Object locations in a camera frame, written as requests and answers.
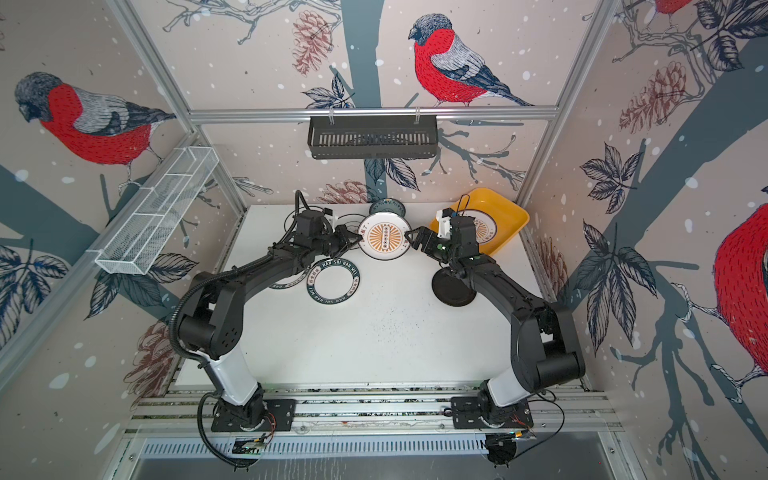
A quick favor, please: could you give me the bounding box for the right black base cable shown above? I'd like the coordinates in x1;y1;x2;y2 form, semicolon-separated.
484;389;568;467

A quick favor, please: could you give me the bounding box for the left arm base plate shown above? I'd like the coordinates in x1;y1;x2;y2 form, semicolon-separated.
211;399;297;433

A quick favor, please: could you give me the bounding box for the white mesh wall shelf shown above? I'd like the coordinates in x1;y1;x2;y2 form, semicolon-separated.
95;146;219;275

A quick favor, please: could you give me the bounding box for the green rim plate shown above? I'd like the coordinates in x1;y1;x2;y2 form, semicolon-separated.
306;258;361;305
269;270;309;290

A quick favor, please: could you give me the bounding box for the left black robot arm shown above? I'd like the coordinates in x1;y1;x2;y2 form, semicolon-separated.
168;209;362;428

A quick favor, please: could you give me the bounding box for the small teal patterned plate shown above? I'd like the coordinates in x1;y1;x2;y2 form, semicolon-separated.
369;198;406;217

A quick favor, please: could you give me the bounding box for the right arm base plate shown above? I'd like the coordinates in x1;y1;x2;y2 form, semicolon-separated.
448;395;533;430

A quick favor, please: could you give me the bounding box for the black round plate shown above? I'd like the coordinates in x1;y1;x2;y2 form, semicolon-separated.
431;267;477;307

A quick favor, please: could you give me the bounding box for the aluminium mounting rail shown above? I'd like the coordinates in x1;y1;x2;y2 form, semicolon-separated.
124;383;625;437

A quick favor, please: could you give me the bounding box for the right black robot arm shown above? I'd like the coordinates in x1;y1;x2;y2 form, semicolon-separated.
405;210;586;426

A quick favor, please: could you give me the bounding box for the orange sunburst plate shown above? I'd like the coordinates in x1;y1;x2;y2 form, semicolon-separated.
358;212;411;261
474;212;497;245

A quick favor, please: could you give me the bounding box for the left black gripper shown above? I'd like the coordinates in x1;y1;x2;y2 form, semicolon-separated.
311;225;363;258

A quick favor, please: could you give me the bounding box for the yellow plastic bin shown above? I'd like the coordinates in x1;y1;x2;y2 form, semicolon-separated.
450;188;530;256

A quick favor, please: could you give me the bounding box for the black hanging wire basket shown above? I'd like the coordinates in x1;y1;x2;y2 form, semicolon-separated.
307;115;438;160

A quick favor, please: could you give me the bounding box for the left black cable conduit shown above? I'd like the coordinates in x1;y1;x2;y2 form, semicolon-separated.
195;391;265;470

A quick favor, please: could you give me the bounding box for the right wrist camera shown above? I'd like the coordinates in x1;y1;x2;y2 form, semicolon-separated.
436;208;456;240

